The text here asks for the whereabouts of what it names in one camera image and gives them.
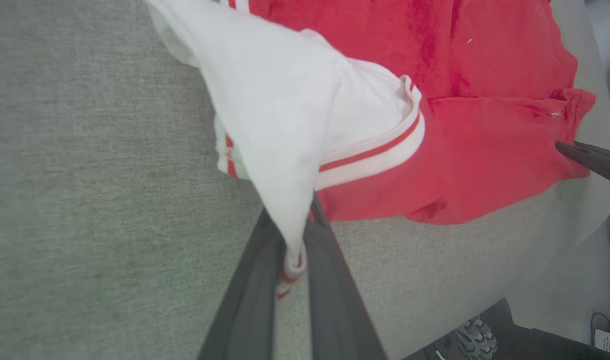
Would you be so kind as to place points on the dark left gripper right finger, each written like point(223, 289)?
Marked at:
point(335, 310)

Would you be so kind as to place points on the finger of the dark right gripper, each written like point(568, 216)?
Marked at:
point(600, 159)

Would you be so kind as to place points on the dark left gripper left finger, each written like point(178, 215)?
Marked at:
point(245, 310)

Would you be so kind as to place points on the red garment with white trim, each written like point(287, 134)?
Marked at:
point(485, 75)

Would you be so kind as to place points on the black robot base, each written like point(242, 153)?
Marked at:
point(525, 342)

